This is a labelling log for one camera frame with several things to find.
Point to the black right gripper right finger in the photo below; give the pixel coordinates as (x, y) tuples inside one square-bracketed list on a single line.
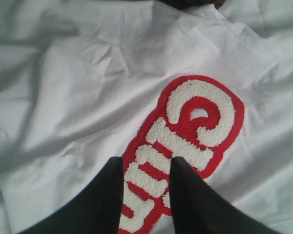
[(197, 209)]

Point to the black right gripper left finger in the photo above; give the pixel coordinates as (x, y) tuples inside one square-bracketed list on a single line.
[(95, 210)]

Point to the white t-shirt with red lettering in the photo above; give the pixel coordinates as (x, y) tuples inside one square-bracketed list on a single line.
[(84, 80)]

